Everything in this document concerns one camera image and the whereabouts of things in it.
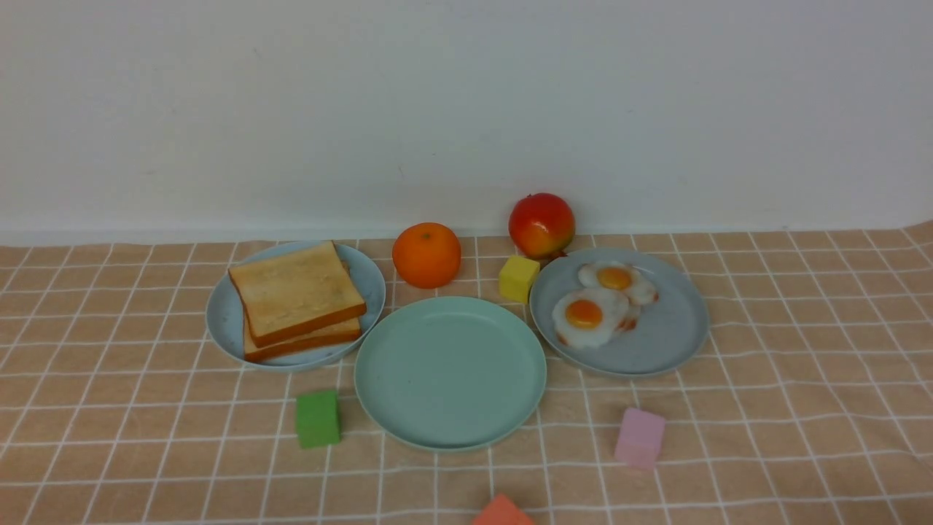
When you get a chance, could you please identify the toast slice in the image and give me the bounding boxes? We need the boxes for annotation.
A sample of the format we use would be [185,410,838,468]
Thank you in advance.
[243,310,362,363]
[229,241,367,348]

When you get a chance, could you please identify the fried egg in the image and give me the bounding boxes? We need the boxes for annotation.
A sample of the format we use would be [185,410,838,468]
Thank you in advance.
[577,260,659,306]
[551,288,631,350]

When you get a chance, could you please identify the grey-blue right plate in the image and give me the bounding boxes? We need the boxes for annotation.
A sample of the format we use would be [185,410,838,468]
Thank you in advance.
[529,248,710,378]

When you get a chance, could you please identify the red apple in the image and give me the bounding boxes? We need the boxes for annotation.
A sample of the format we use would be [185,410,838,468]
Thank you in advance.
[509,192,576,260]

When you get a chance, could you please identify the pink cube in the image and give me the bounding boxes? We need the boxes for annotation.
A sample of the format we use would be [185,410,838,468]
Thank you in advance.
[614,408,666,471]

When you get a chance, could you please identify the green cube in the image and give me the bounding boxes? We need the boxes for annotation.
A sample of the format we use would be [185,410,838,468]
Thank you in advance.
[294,389,341,449]

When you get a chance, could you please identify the green centre plate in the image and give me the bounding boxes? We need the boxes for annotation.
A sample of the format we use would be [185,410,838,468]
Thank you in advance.
[354,296,547,453]

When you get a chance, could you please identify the orange fruit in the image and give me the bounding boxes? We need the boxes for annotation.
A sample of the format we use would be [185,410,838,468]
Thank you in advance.
[392,222,462,289]

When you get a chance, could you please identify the red-orange cube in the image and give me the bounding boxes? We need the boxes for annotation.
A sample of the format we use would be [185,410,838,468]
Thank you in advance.
[471,493,534,525]

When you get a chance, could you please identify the yellow cube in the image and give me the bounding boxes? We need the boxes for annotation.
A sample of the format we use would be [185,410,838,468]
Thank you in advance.
[499,255,541,303]

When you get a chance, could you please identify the light blue left plate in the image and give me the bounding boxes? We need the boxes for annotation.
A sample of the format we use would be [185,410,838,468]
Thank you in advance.
[206,241,386,373]

